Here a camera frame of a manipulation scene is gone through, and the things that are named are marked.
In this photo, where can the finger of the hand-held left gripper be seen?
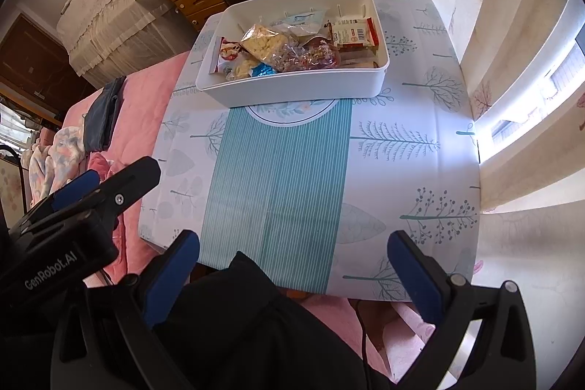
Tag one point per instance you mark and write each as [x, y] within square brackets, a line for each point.
[132, 182]
[75, 189]

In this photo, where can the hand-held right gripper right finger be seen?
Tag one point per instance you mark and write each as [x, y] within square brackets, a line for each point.
[416, 275]

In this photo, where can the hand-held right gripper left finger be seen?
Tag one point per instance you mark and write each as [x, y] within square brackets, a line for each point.
[169, 275]

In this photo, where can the blue foil snack packet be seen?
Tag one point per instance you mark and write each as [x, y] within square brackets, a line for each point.
[263, 71]

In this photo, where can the white plastic storage bin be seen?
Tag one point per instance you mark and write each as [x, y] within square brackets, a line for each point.
[297, 88]

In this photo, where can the clear rice cracker packet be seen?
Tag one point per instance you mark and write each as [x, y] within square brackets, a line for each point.
[265, 42]

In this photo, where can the clear peanut candy packet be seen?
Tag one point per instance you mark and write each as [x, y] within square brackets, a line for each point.
[288, 58]

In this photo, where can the clear red-label snack packet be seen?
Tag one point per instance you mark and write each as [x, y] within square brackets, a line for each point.
[324, 56]

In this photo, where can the red-edged snack packet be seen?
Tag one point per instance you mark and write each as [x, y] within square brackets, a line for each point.
[354, 31]

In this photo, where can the floral blanket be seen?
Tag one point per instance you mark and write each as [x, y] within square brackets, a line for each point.
[50, 161]

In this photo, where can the dark grey bag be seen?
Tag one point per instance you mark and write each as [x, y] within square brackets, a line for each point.
[103, 116]

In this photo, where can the pink blanket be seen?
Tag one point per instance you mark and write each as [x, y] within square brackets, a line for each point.
[146, 97]

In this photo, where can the person's black clothing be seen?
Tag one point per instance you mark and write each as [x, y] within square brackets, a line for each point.
[256, 326]

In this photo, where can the dark wooden cabinet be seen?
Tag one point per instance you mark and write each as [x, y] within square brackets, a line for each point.
[32, 61]

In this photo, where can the white lace cloth cover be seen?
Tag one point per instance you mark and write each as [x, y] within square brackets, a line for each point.
[114, 20]

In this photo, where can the red and white snack packet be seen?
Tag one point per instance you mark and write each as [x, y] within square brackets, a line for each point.
[230, 51]

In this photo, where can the white translucent snack packet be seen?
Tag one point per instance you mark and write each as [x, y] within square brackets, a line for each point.
[297, 21]

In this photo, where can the window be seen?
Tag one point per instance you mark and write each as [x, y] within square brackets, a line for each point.
[548, 84]

